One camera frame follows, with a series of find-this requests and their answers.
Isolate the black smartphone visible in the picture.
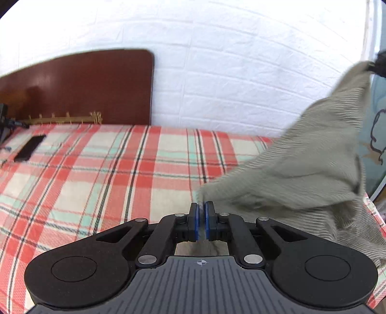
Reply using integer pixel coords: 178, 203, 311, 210
14, 134, 47, 163

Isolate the black tripod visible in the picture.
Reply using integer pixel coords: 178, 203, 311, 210
0, 103, 31, 142

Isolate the brown wooden headboard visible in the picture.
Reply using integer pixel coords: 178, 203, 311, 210
0, 48, 155, 126

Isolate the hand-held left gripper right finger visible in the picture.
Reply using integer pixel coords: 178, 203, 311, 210
204, 202, 305, 269

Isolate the red plaid blanket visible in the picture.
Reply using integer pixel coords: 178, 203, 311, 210
0, 122, 386, 314

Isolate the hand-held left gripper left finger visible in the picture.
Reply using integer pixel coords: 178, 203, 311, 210
96, 203, 200, 269

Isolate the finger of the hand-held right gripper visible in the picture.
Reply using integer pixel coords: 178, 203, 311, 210
367, 50, 386, 76

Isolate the white door frame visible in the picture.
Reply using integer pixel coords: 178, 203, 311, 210
360, 0, 381, 65

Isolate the grey striped and checked shirt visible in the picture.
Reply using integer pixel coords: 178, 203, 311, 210
176, 60, 386, 269

